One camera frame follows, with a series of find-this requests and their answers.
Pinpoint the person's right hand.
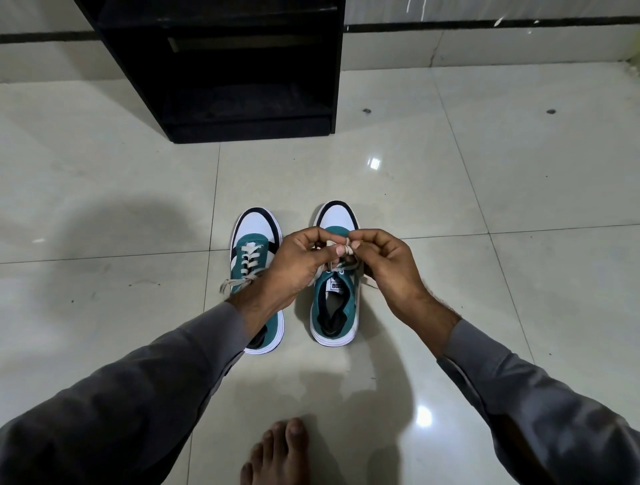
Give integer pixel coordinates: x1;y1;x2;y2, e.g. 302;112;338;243
347;228;452;332

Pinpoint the person's left hand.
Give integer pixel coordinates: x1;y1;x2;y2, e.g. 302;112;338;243
231;226;352;326

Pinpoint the white shoelace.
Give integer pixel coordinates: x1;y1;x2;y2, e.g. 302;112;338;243
312;239;379;290
219;243;269;296

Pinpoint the green white sneaker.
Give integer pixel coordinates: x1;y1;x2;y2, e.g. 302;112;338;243
229;207;285;356
309;200;362;348

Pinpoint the black shoe rack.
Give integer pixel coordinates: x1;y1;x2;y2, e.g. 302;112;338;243
73;0;347;145

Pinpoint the person's left forearm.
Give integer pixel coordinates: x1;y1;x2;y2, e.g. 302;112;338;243
0;298;273;485

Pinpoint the person's right forearm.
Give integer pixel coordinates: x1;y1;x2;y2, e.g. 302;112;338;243
415;304;640;485

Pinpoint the person's bare foot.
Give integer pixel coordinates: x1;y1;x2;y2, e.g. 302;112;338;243
239;418;311;485

